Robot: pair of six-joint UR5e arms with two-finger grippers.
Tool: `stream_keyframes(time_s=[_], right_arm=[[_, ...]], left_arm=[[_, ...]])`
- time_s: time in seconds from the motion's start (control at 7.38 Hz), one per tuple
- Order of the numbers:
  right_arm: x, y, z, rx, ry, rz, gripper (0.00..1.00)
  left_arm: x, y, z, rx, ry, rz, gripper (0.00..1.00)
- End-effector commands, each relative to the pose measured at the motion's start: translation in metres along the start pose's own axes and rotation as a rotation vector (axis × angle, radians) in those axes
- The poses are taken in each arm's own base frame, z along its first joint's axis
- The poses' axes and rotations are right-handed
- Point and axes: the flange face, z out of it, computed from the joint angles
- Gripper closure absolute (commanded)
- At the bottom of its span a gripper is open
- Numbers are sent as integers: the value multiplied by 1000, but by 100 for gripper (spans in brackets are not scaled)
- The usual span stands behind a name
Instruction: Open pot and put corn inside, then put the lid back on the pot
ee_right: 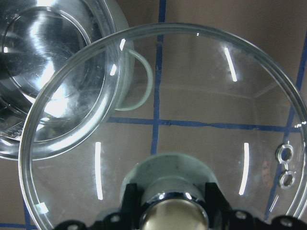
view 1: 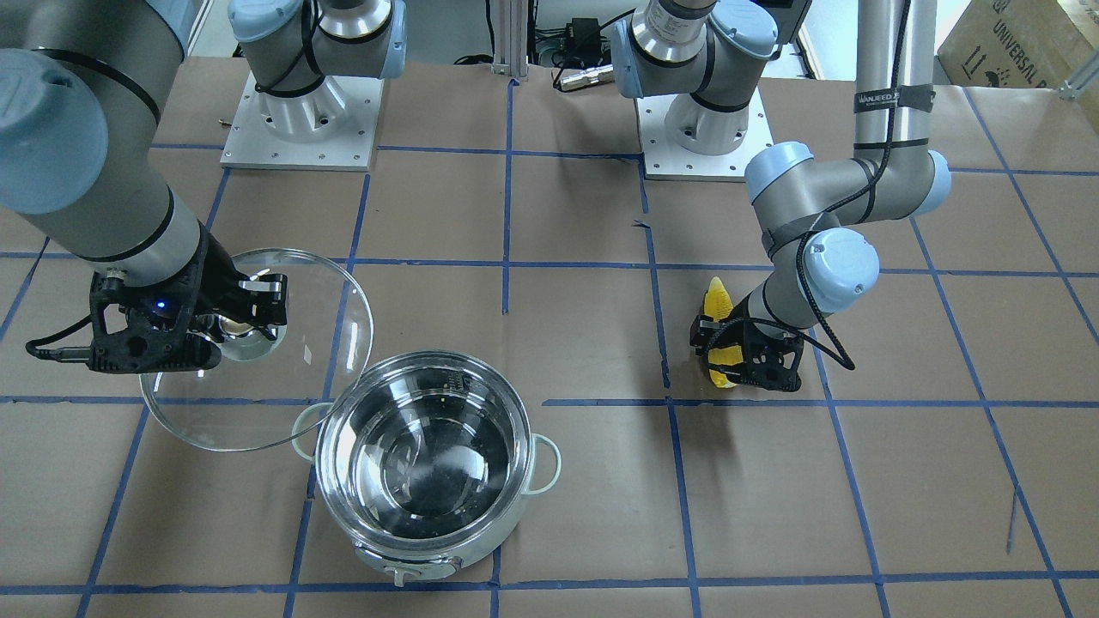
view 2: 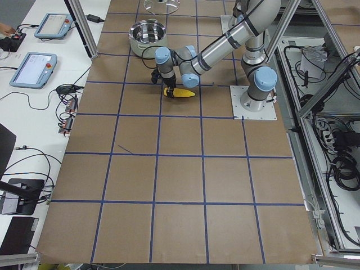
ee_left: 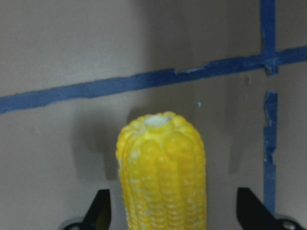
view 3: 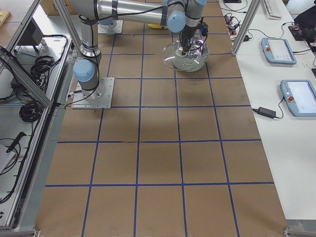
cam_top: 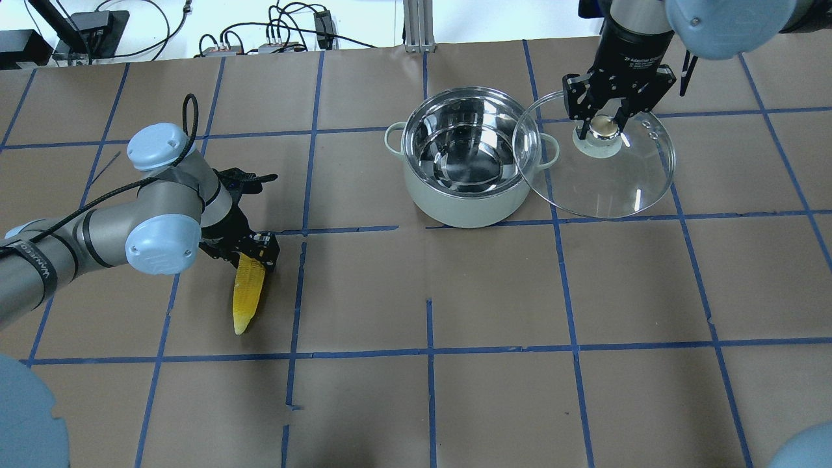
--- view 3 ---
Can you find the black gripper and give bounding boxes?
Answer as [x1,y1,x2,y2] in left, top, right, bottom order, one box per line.
[180,21,208,55]

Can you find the glass pot lid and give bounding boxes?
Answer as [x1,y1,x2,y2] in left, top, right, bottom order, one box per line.
[160,37,206,72]

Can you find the yellow corn cob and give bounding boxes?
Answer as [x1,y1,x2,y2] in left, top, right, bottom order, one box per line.
[148,24,168,29]

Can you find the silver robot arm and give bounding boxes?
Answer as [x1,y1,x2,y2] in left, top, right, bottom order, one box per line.
[70,0,208,100]

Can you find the pale green cooking pot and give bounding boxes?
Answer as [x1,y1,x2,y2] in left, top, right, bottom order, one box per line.
[171,37,210,73]

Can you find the small circuit board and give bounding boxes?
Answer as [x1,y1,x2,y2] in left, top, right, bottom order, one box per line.
[227,23,240,36]
[224,13,233,25]

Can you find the white keyboard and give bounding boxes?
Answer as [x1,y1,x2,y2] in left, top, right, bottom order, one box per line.
[261,0,282,20]

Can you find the far teach pendant tablet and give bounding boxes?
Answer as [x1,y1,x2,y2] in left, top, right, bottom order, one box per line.
[261,38,297,65]

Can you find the teach pendant tablet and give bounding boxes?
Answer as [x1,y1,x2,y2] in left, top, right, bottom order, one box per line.
[280,79,316,117]
[261,38,297,65]

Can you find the black power adapter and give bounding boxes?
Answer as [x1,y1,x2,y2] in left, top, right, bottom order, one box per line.
[256,107,276,119]

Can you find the near teach pendant tablet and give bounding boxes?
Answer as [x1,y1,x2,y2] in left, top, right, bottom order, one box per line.
[280,79,316,117]

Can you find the cardboard box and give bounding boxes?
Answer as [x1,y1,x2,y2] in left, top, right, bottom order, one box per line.
[40,0,77,16]

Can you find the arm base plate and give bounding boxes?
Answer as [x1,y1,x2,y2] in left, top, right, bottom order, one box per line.
[98,18,123,35]
[71,78,115,109]

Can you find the aluminium frame post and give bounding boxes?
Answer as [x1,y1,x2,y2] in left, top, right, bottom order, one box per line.
[232,0,261,56]

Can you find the coiled black cables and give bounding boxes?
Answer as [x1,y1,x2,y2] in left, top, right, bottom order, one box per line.
[19,101,42,123]

